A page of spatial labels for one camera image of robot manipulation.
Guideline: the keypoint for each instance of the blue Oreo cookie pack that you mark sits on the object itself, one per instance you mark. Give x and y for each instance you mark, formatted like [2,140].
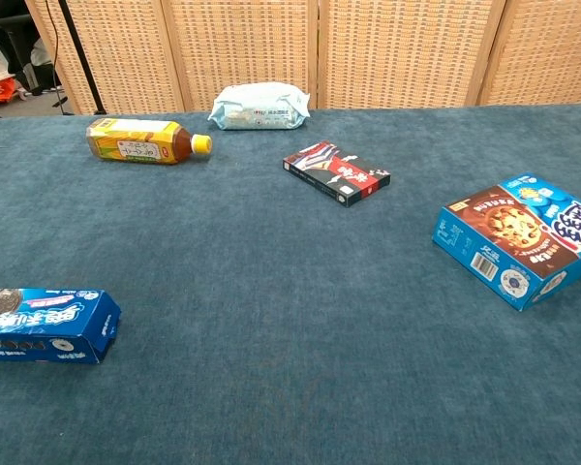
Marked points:
[53,319]

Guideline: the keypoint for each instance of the light blue wet wipes pack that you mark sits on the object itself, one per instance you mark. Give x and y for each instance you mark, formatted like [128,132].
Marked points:
[256,104]

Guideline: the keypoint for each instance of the black office chair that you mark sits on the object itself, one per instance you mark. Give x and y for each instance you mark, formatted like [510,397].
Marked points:
[19,53]

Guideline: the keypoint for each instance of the woven wooden folding screen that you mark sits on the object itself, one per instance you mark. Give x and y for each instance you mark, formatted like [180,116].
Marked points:
[402,48]

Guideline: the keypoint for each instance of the black tripod stand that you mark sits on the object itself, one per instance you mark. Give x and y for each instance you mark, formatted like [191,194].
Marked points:
[80,53]

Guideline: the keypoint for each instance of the yellow label tea bottle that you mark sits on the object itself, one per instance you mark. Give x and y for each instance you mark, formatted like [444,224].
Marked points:
[140,140]

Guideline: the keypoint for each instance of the red black snack packet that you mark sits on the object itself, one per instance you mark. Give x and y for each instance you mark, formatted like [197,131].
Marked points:
[339,172]

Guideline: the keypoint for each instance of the blue carpet table cover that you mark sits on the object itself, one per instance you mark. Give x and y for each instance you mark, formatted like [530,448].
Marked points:
[290,300]

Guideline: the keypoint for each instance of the blue chocolate chip cookie box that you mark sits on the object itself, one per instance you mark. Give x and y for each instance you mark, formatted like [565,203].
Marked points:
[513,232]

